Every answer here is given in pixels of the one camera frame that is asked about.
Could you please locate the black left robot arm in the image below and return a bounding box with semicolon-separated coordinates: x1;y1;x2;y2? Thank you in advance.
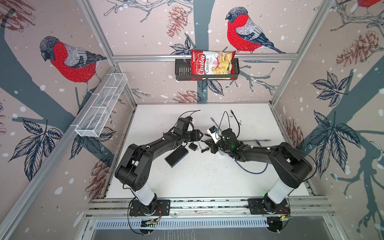
115;117;204;213

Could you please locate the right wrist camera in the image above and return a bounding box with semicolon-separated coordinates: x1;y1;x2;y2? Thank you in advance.
207;126;221;144

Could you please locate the aluminium mounting rail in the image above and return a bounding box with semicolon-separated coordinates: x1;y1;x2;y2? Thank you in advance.
84;196;332;219

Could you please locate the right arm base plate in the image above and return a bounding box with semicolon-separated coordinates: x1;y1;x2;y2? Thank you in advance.
248;198;291;215

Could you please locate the red cassava chips bag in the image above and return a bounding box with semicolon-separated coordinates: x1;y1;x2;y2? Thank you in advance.
190;50;236;76

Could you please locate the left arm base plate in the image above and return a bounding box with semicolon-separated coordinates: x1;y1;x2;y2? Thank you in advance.
129;199;171;217

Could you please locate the white wire mesh shelf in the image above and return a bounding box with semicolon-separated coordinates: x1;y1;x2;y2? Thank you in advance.
75;73;128;138

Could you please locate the blue ethernet cable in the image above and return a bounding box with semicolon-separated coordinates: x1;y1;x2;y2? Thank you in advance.
234;140;269;175

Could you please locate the black wall basket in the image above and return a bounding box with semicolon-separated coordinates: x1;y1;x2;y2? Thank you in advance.
175;58;240;81

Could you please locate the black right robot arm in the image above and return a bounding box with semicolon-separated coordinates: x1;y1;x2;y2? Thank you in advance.
207;127;313;214

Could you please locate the black ethernet cable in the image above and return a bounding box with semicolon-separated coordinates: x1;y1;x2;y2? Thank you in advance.
229;109;241;136

